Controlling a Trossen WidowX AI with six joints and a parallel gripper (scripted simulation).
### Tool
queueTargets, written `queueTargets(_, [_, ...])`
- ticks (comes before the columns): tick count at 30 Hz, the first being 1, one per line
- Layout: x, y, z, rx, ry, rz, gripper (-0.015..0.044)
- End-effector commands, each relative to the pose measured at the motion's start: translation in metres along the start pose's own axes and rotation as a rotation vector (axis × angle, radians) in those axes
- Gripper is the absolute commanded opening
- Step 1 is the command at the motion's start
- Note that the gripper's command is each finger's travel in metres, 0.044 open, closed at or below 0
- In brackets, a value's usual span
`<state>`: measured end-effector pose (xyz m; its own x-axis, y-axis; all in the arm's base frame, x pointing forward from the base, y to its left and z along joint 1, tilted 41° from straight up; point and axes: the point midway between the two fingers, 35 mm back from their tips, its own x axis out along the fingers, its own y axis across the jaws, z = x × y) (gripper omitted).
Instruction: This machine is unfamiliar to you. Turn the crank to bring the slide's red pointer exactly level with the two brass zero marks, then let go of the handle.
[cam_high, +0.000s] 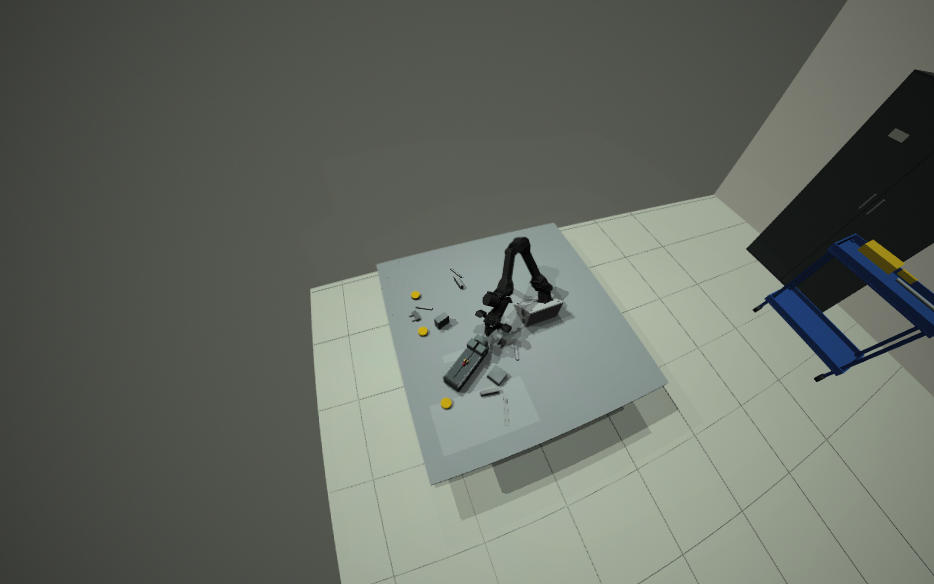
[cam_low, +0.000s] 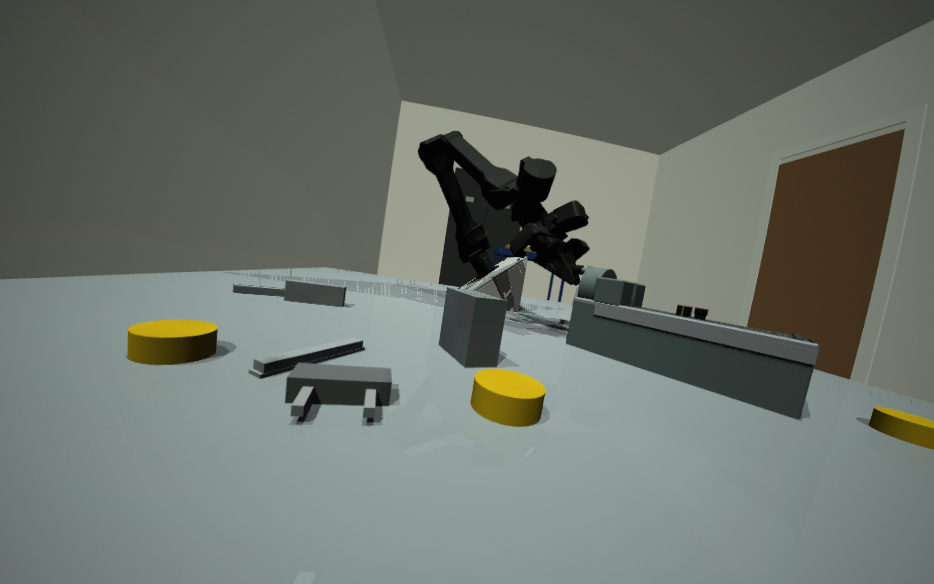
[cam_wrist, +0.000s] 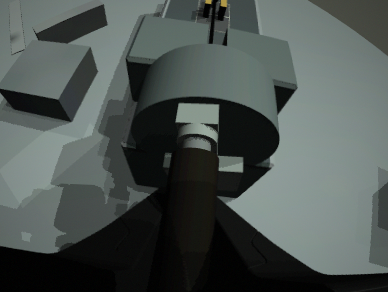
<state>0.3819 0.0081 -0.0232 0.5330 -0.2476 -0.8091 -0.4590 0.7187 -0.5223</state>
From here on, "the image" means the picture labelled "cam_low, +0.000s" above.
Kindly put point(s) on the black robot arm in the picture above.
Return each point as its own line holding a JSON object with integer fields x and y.
{"x": 500, "y": 187}

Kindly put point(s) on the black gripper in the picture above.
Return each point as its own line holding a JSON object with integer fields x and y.
{"x": 554, "y": 254}

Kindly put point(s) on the yellow short cylinder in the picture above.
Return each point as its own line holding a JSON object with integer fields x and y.
{"x": 506, "y": 397}
{"x": 904, "y": 426}
{"x": 167, "y": 342}

